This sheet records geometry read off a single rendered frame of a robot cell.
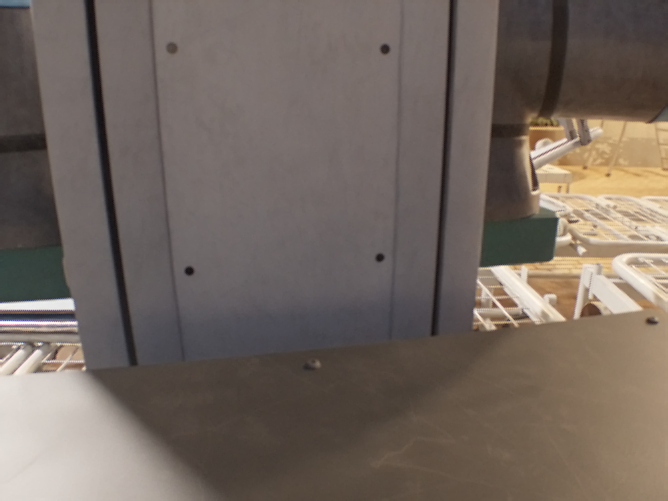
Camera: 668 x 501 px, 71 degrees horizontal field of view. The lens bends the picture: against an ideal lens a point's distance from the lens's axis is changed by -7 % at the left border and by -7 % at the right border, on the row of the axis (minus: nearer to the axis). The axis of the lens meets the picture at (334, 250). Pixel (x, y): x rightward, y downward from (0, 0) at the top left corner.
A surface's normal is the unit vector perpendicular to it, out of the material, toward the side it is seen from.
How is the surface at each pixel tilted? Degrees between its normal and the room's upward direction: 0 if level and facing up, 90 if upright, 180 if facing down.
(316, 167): 90
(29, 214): 70
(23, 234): 90
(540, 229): 90
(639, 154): 90
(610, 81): 117
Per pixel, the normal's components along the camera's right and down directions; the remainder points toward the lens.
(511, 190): 0.40, -0.06
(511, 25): -0.24, 0.08
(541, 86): -0.22, 0.76
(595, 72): -0.23, 0.56
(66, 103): 0.21, 0.30
